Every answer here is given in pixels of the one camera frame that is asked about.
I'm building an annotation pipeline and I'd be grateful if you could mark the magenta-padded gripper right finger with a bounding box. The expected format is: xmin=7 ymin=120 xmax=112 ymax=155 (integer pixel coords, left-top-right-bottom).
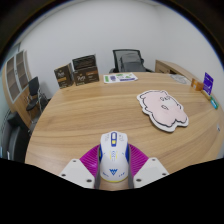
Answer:
xmin=127 ymin=143 xmax=170 ymax=190

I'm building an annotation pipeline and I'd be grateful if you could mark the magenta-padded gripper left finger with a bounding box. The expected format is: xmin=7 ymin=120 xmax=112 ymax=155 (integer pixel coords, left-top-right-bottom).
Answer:
xmin=58 ymin=144 xmax=102 ymax=190

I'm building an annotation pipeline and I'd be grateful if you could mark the white blue yellow computer mouse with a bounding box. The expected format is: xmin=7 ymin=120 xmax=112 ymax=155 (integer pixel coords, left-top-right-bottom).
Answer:
xmin=98 ymin=130 xmax=130 ymax=184

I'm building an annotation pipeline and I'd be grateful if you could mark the pink cloud-shaped mouse pad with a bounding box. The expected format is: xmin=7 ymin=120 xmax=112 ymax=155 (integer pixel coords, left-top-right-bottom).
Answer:
xmin=136 ymin=89 xmax=190 ymax=133

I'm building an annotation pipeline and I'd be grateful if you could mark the black leather sofa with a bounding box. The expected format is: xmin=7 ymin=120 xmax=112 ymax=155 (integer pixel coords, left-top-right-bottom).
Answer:
xmin=0 ymin=111 xmax=33 ymax=163

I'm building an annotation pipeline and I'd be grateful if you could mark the small teal item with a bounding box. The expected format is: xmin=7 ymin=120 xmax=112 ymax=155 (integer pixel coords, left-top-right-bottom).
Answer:
xmin=209 ymin=95 xmax=220 ymax=110

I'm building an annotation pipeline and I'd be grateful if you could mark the small black chair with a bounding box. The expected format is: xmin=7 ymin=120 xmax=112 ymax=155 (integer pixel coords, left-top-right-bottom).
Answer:
xmin=25 ymin=76 xmax=51 ymax=113

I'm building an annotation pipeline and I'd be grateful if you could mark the grey round-print mat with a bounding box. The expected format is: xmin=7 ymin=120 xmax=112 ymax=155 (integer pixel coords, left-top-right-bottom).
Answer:
xmin=170 ymin=73 xmax=192 ymax=85

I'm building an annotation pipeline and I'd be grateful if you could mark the wide brown cardboard box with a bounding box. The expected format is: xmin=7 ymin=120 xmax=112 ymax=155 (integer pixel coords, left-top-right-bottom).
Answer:
xmin=72 ymin=65 xmax=100 ymax=87

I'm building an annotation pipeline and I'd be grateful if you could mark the white printed sticker sheet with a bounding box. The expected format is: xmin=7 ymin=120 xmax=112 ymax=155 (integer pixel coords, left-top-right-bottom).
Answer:
xmin=102 ymin=72 xmax=139 ymax=84

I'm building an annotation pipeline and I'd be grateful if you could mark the wooden side desk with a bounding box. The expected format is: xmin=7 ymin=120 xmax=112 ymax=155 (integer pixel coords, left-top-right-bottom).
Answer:
xmin=154 ymin=59 xmax=201 ymax=84

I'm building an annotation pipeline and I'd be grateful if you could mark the purple standing card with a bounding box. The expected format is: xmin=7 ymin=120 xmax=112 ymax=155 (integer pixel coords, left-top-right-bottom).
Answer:
xmin=202 ymin=71 xmax=215 ymax=96

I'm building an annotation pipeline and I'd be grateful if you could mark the wooden shelf cabinet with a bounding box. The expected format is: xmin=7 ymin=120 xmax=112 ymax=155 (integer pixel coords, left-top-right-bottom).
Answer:
xmin=1 ymin=49 xmax=34 ymax=118

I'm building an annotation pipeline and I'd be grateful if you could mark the dark flat box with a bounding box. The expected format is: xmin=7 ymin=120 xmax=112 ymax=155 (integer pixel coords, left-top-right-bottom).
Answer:
xmin=71 ymin=54 xmax=98 ymax=72

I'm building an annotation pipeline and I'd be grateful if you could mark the black mesh office chair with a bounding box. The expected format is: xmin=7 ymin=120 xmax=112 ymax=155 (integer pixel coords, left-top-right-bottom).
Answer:
xmin=109 ymin=48 xmax=154 ymax=74

